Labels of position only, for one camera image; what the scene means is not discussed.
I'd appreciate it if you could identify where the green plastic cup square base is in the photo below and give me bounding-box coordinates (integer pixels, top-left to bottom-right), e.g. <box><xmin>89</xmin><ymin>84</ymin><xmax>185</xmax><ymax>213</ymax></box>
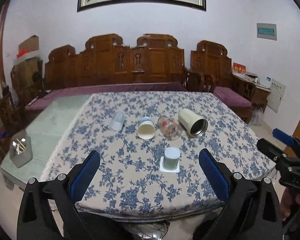
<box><xmin>160</xmin><ymin>147</ymin><xmax>181</xmax><ymax>173</ymax></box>

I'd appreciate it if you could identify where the cream steel thermos cup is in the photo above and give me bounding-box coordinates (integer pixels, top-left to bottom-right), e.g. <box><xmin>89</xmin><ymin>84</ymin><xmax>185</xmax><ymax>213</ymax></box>
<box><xmin>178</xmin><ymin>108</ymin><xmax>208</xmax><ymax>138</ymax></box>

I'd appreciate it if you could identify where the clear plastic cup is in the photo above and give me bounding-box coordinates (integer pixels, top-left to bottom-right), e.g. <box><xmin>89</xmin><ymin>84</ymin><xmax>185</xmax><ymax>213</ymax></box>
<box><xmin>109</xmin><ymin>111</ymin><xmax>126</xmax><ymax>132</ymax></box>

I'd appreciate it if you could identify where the white paper cup blue rim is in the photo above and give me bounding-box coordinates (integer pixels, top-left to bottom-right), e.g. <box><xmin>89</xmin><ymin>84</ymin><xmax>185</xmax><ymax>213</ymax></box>
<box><xmin>136</xmin><ymin>116</ymin><xmax>156</xmax><ymax>140</ymax></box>

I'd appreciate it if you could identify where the person's right hand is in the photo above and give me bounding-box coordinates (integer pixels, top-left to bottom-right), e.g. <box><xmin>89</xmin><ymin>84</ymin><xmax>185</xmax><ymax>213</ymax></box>
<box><xmin>280</xmin><ymin>187</ymin><xmax>300</xmax><ymax>221</ymax></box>

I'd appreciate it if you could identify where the green glass table cover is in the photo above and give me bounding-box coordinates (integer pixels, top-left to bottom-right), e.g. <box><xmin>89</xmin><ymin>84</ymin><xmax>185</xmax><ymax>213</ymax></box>
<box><xmin>0</xmin><ymin>95</ymin><xmax>90</xmax><ymax>190</ymax></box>

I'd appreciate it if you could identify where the grey metal utensil box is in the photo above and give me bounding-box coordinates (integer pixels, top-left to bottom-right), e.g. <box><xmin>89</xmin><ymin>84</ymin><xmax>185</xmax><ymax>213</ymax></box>
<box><xmin>9</xmin><ymin>129</ymin><xmax>32</xmax><ymax>168</ymax></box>

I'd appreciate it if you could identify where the clear glass jar red print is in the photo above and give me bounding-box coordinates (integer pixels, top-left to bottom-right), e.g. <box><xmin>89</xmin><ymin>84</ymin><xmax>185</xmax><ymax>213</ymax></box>
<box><xmin>157</xmin><ymin>115</ymin><xmax>182</xmax><ymax>140</ymax></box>

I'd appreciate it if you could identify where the white leaning board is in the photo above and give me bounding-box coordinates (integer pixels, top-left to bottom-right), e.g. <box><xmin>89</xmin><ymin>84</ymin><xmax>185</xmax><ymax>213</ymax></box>
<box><xmin>267</xmin><ymin>79</ymin><xmax>286</xmax><ymax>113</ymax></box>

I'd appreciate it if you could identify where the blue floral tablecloth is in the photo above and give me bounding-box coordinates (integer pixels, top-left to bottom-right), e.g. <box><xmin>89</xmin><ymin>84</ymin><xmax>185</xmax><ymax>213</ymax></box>
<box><xmin>41</xmin><ymin>92</ymin><xmax>276</xmax><ymax>220</ymax></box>

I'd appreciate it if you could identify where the purple seat cushion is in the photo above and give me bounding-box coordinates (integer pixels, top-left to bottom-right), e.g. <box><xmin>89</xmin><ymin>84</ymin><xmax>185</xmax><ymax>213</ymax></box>
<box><xmin>213</xmin><ymin>87</ymin><xmax>252</xmax><ymax>108</ymax></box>

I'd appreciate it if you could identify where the purple sofa bench cushion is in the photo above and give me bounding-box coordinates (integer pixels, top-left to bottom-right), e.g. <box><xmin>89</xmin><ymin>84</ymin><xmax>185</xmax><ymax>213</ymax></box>
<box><xmin>25</xmin><ymin>82</ymin><xmax>187</xmax><ymax>111</ymax></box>

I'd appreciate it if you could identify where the wooden side table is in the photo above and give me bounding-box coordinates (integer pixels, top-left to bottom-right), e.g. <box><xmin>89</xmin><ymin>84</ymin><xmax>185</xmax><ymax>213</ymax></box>
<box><xmin>232</xmin><ymin>74</ymin><xmax>271</xmax><ymax>112</ymax></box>

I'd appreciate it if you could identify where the red sign card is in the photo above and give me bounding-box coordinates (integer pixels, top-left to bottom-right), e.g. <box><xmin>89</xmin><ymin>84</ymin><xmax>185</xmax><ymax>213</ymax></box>
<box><xmin>232</xmin><ymin>62</ymin><xmax>246</xmax><ymax>75</ymax></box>

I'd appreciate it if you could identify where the wooden cabinet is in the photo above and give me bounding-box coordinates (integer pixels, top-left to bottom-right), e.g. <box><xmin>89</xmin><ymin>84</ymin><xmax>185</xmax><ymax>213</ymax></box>
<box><xmin>11</xmin><ymin>57</ymin><xmax>43</xmax><ymax>105</ymax></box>

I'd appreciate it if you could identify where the carved wooden sofa bench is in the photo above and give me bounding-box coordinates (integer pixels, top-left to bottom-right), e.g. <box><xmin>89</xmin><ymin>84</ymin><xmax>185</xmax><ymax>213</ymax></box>
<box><xmin>44</xmin><ymin>34</ymin><xmax>204</xmax><ymax>92</ymax></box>

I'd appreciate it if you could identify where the carved wooden armchair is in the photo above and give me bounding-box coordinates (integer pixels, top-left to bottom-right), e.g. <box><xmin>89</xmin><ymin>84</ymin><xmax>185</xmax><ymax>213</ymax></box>
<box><xmin>190</xmin><ymin>40</ymin><xmax>253</xmax><ymax>123</ymax></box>

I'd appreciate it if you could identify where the cardboard box on cabinet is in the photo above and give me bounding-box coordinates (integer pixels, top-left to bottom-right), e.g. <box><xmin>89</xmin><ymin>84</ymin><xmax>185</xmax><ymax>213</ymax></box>
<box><xmin>19</xmin><ymin>35</ymin><xmax>39</xmax><ymax>52</ymax></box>

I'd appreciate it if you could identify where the grey wall electrical panel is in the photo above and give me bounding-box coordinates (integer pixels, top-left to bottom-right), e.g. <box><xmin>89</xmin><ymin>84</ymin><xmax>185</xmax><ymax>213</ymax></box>
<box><xmin>256</xmin><ymin>23</ymin><xmax>277</xmax><ymax>41</ymax></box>

